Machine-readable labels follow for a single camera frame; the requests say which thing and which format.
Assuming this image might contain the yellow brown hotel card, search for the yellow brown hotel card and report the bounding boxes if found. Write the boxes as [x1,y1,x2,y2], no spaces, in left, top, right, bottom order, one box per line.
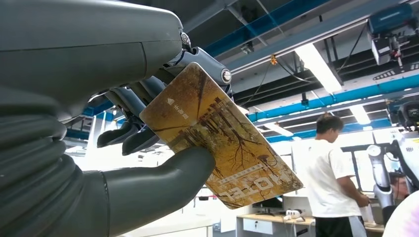
[139,62,303,210]

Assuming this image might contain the person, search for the person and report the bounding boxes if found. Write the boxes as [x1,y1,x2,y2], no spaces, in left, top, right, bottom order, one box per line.
[389,171,410,213]
[382,191,419,237]
[302,114,372,237]

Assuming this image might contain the blue overhead beam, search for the blue overhead beam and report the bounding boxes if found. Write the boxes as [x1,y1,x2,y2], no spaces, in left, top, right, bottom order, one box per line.
[203,0,328,58]
[247,74,419,122]

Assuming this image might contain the ceiling light panel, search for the ceiling light panel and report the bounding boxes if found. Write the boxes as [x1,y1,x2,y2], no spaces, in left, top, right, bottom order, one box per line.
[294,42,343,94]
[348,104,371,125]
[263,122,293,137]

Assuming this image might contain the black monitor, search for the black monitor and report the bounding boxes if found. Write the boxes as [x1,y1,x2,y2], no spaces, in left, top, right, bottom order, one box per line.
[252,196,284,217]

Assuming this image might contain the wooden background desk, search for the wooden background desk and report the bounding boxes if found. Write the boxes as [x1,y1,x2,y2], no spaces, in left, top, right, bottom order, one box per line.
[235,214,385,237]

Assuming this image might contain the white desk device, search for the white desk device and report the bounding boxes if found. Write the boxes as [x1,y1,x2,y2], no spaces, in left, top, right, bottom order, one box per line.
[283,209,305,221]

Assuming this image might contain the blue grey overhead machine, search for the blue grey overhead machine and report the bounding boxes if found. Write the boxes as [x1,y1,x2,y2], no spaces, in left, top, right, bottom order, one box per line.
[367,2,419,66]

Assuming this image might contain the grey background robot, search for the grey background robot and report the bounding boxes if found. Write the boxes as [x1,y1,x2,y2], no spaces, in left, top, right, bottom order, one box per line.
[366,101,419,210]

